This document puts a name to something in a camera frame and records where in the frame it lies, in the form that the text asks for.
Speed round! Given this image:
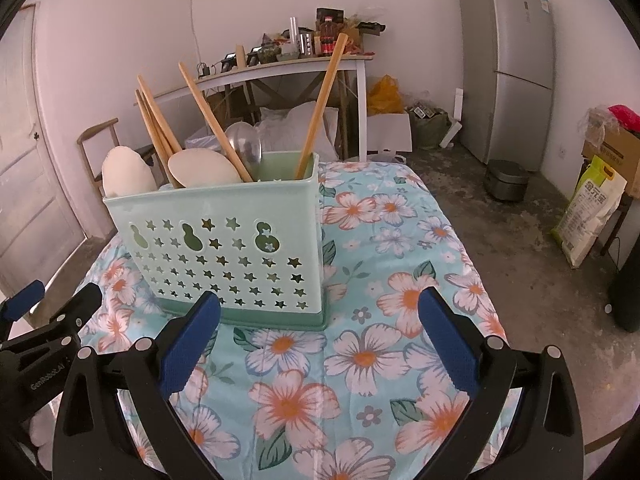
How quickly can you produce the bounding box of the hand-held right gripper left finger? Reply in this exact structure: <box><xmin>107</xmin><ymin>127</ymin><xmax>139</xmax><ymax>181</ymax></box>
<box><xmin>52</xmin><ymin>290</ymin><xmax>236</xmax><ymax>480</ymax></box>

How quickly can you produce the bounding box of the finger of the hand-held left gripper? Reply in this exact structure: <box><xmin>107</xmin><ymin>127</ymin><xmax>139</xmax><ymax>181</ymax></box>
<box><xmin>0</xmin><ymin>279</ymin><xmax>46</xmax><ymax>326</ymax></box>
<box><xmin>0</xmin><ymin>282</ymin><xmax>103</xmax><ymax>355</ymax></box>

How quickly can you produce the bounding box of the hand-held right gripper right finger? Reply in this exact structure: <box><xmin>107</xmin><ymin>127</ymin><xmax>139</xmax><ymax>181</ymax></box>
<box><xmin>417</xmin><ymin>287</ymin><xmax>586</xmax><ymax>480</ymax></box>

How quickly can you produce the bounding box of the mint green utensil holder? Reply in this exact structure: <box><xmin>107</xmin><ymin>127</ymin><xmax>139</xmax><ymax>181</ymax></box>
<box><xmin>102</xmin><ymin>151</ymin><xmax>332</xmax><ymax>332</ymax></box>

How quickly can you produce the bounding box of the white rice paddle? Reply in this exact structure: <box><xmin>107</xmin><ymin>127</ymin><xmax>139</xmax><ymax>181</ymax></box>
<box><xmin>101</xmin><ymin>145</ymin><xmax>158</xmax><ymax>198</ymax></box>

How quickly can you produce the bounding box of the metal spoon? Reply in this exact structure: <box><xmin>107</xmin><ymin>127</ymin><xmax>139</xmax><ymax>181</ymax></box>
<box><xmin>224</xmin><ymin>121</ymin><xmax>263</xmax><ymax>181</ymax></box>

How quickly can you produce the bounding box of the pile of wooden chopsticks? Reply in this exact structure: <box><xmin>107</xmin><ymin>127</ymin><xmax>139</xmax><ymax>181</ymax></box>
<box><xmin>134</xmin><ymin>33</ymin><xmax>350</xmax><ymax>186</ymax></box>

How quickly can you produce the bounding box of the floral blue blanket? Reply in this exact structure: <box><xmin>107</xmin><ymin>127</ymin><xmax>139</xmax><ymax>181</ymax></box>
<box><xmin>75</xmin><ymin>160</ymin><xmax>511</xmax><ymax>480</ymax></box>

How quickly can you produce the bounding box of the white door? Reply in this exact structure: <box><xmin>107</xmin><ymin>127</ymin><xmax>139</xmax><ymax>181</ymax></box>
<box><xmin>0</xmin><ymin>2</ymin><xmax>86</xmax><ymax>291</ymax></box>

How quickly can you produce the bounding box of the metal pot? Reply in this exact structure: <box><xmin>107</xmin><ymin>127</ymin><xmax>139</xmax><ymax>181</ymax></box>
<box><xmin>484</xmin><ymin>159</ymin><xmax>531</xmax><ymax>202</ymax></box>

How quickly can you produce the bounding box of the black trash bin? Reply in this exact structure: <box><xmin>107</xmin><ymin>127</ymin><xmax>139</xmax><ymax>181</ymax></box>
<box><xmin>607</xmin><ymin>255</ymin><xmax>640</xmax><ymax>333</ymax></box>

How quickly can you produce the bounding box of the wooden chair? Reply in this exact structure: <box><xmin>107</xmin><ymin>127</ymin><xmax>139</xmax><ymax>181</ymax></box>
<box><xmin>76</xmin><ymin>119</ymin><xmax>156</xmax><ymax>196</ymax></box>

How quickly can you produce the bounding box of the white and green rice bag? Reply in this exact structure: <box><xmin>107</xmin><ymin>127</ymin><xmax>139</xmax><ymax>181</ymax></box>
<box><xmin>551</xmin><ymin>155</ymin><xmax>628</xmax><ymax>268</ymax></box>

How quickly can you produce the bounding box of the white plastic bag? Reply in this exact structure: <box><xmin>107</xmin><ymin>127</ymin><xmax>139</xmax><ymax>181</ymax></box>
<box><xmin>185</xmin><ymin>132</ymin><xmax>221</xmax><ymax>153</ymax></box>

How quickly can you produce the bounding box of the white box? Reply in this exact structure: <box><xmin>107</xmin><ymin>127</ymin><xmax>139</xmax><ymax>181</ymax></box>
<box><xmin>367</xmin><ymin>111</ymin><xmax>413</xmax><ymax>153</ymax></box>

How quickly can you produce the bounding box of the white flat board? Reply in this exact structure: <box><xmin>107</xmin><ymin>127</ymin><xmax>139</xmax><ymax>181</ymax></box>
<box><xmin>441</xmin><ymin>89</ymin><xmax>465</xmax><ymax>148</ymax></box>

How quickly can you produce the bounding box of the white sack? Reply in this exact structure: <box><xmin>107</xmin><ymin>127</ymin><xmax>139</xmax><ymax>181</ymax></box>
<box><xmin>257</xmin><ymin>106</ymin><xmax>341</xmax><ymax>161</ymax></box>

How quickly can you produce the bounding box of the yellow plastic bag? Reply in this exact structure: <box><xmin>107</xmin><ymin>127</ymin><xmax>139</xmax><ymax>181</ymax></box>
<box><xmin>367</xmin><ymin>75</ymin><xmax>405</xmax><ymax>115</ymax></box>

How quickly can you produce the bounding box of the cardboard box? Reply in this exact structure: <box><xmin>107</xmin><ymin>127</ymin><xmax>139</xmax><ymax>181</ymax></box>
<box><xmin>581</xmin><ymin>107</ymin><xmax>640</xmax><ymax>176</ymax></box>

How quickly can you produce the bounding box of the silver refrigerator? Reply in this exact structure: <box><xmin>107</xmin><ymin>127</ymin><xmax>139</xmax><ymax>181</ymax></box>
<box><xmin>456</xmin><ymin>0</ymin><xmax>557</xmax><ymax>173</ymax></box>

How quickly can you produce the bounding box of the red plastic bag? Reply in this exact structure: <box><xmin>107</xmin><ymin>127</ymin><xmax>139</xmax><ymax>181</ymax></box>
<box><xmin>607</xmin><ymin>105</ymin><xmax>640</xmax><ymax>133</ymax></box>

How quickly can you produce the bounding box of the long white table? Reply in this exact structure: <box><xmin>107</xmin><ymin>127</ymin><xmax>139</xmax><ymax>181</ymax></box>
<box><xmin>134</xmin><ymin>52</ymin><xmax>375</xmax><ymax>161</ymax></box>

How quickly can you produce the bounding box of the wall cable with charger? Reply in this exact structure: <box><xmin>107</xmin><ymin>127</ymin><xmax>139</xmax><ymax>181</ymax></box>
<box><xmin>187</xmin><ymin>0</ymin><xmax>211</xmax><ymax>78</ymax></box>

